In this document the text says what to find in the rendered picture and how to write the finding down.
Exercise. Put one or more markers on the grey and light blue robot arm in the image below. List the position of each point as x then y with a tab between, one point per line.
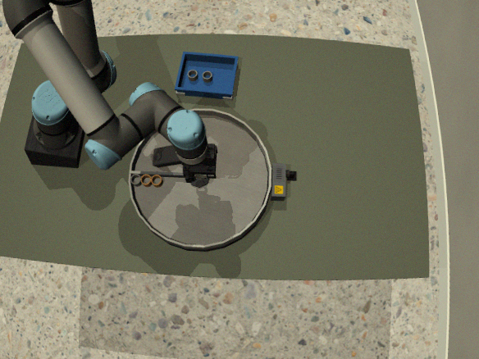
80	87

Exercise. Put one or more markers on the bronze bushing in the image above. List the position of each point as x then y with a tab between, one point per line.
144	177
157	185

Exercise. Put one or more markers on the grey metal cylinder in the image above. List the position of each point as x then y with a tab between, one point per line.
208	79
132	180
192	72

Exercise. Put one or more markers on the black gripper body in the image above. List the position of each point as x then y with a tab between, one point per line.
206	167

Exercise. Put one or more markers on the blue crate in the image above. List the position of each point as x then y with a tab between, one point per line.
221	67

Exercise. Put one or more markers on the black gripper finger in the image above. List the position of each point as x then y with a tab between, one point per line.
189	179

